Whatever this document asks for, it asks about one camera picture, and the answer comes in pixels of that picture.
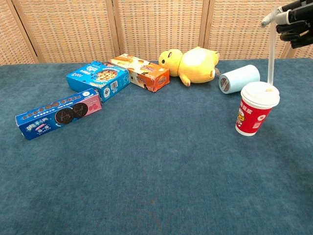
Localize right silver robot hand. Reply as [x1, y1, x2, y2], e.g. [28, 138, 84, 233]
[261, 0, 313, 49]

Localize transparent plastic straw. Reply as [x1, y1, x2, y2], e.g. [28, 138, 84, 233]
[267, 6, 278, 86]

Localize red paper cup white lid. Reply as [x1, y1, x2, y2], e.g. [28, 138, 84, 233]
[235, 81, 281, 137]

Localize light blue roll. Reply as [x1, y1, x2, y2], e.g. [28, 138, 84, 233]
[218, 64, 261, 94]

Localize yellow plush duck toy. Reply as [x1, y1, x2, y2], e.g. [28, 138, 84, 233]
[158, 46, 221, 87]

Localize woven rattan folding screen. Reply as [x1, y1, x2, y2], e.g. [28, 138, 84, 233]
[0, 0, 313, 66]

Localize orange biscuit box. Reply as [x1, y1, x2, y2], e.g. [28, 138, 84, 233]
[107, 53, 170, 93]

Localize blue chocolate chip cookie box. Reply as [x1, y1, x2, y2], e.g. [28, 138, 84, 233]
[66, 60, 131, 103]

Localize blue felt table cover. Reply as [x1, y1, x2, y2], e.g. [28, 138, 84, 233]
[0, 58, 313, 235]

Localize long blue Oreo box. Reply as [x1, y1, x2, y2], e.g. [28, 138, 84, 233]
[15, 88, 103, 141]

